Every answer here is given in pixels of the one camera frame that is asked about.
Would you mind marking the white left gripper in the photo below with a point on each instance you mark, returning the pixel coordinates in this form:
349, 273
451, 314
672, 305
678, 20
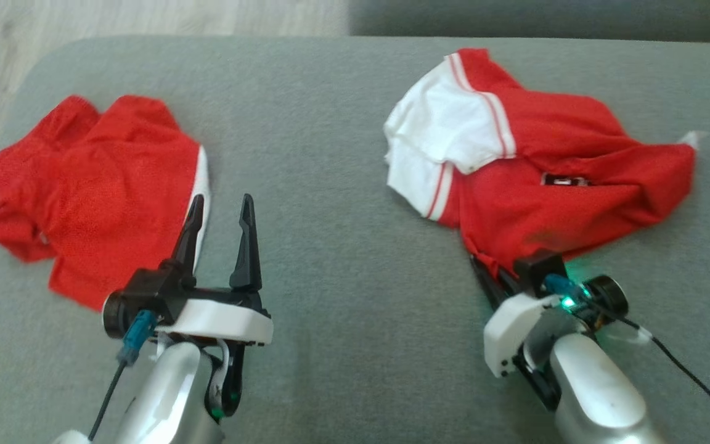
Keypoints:
225, 320

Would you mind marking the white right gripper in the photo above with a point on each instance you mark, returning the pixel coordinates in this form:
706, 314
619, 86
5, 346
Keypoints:
512, 330

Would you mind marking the red shorts with white band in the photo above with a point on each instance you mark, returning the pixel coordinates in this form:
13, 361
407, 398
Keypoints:
96, 185

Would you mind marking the red jersey with white sleeves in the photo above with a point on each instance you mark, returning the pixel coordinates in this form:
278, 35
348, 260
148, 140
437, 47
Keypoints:
577, 135

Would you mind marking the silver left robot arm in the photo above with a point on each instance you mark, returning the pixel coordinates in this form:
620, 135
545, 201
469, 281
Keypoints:
164, 394

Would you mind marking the grey floor rug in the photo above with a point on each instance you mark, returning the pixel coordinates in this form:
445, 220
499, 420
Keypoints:
330, 185

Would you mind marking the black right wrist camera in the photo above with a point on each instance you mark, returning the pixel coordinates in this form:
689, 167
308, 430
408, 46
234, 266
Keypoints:
540, 268

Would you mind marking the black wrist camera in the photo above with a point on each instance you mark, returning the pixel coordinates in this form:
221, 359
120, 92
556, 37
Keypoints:
540, 268
151, 290

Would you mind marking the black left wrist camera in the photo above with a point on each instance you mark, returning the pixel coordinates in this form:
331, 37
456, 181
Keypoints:
151, 290

